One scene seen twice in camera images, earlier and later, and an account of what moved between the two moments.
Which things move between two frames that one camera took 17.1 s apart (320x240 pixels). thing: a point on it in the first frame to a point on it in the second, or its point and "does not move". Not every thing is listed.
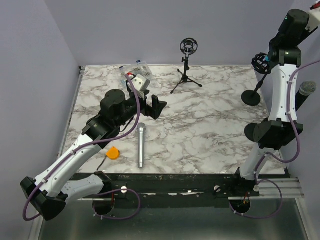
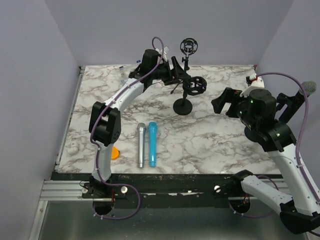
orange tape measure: (113, 153) does not move
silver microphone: (141, 128) does not move
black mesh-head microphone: (307, 88) does not move
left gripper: (157, 106) to (170, 77)
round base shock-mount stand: (252, 97) to (197, 86)
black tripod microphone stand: (188, 46) does not move
